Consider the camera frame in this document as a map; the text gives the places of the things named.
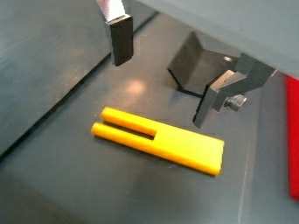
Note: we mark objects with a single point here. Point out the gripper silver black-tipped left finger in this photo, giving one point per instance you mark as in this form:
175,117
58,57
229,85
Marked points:
119,30

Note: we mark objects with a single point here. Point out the yellow square-circle peg object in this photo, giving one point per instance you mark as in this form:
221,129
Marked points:
182,146

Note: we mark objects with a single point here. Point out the red foam shape board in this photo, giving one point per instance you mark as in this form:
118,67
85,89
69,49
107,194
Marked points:
293,134

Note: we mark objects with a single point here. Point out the black curved fixture block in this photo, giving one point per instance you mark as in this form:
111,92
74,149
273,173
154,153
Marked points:
202,59

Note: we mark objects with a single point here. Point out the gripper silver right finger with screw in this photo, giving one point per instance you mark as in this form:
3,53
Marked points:
225,92

